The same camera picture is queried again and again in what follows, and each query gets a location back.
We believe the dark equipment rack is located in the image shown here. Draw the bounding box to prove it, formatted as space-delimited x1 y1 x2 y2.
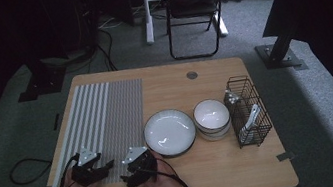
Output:
72 0 105 54

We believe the black tape strip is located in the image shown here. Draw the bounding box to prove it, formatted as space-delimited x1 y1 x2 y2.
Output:
50 112 63 132

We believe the black wire basket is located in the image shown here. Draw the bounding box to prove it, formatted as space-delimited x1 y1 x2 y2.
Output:
220 71 277 151

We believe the black floor cable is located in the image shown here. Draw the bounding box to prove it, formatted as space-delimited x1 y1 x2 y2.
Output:
95 27 119 73

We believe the black stand base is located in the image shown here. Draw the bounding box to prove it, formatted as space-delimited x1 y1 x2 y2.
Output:
12 53 72 104

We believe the right hand-held gripper cable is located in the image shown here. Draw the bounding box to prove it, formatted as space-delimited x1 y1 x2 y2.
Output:
138 151 200 187

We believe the grey striped placemat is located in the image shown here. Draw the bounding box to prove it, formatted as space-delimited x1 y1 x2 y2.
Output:
36 75 157 187

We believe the black looped cable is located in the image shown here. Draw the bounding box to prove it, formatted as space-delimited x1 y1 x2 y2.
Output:
7 154 56 187

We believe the person's right hand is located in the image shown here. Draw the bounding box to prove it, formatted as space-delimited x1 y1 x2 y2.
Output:
140 149 178 187

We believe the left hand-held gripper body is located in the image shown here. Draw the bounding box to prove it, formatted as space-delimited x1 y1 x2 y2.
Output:
67 144 109 187

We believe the bundle of white chopsticks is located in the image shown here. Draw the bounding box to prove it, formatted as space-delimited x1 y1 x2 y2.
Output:
224 87 242 107

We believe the black stand with base plate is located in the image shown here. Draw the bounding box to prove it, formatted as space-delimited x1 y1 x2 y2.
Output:
253 27 309 77

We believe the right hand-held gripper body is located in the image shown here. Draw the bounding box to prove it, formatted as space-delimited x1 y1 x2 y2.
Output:
120 143 161 187

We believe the white floor cable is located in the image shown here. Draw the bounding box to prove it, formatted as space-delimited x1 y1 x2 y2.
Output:
96 13 126 31

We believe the white ceramic spoon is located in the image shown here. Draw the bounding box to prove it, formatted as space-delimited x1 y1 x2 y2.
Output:
236 104 266 141
234 105 266 145

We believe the grey table grommet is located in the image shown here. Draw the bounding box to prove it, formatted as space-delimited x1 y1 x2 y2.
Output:
185 69 200 82

